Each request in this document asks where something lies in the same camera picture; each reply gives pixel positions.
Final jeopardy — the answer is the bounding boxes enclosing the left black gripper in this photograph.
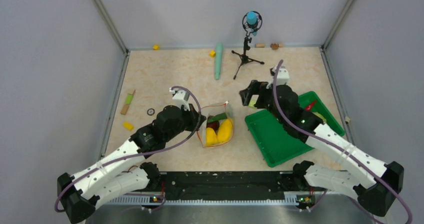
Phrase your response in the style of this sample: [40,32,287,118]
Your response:
[165,102,207,141]

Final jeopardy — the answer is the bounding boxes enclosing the cork piece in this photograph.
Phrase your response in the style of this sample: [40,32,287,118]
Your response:
[255,43,266,48]

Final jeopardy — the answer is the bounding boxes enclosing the red chili pepper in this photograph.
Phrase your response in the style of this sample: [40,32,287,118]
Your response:
[305,100,317,111]

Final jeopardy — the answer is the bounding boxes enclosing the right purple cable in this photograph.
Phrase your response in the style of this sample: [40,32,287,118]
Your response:
[272,59,413,224]

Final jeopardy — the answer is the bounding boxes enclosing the green plastic tray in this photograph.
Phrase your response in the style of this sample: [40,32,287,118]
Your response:
[244,91,345,167]

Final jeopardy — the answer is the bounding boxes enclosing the blue microphone on tripod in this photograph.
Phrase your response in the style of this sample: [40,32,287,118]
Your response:
[231,11,265,80]

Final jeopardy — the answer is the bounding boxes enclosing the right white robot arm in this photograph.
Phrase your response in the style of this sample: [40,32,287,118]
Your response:
[239,80,405,217]

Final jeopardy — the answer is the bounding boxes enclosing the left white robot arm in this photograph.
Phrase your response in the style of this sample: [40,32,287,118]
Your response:
[57,104,207,223]

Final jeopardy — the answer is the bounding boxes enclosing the brown wooden pieces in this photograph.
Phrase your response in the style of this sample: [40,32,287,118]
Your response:
[270,43,284,50]

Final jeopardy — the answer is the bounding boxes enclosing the wooden stick green block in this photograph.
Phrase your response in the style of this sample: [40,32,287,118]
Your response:
[120,89,136,115]

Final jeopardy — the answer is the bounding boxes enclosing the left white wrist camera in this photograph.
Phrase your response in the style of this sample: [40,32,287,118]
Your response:
[169,88,190,111]

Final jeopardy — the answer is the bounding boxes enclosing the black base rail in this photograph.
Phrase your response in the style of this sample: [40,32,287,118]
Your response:
[144,171,324,201]

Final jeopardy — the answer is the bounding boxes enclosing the light green lego brick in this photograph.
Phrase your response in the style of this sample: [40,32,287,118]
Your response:
[248,98,257,109]

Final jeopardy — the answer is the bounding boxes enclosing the clear zip bag orange zipper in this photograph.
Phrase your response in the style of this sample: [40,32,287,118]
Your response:
[197,101,235,148]

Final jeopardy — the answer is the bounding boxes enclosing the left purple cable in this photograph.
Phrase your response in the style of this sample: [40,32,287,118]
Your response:
[54,85,202,213]

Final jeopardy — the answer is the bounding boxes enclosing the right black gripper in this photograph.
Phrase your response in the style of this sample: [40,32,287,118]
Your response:
[239,80,286,124]

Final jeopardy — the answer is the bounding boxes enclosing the purple cable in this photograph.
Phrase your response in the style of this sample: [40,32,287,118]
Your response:
[272,59,413,224]
[54,85,202,213]

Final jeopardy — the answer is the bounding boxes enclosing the green cabbage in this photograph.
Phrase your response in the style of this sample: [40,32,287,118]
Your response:
[313,112,327,123]

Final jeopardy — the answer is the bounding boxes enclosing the teal plastic tube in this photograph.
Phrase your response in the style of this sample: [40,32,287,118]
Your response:
[214,43,224,80]

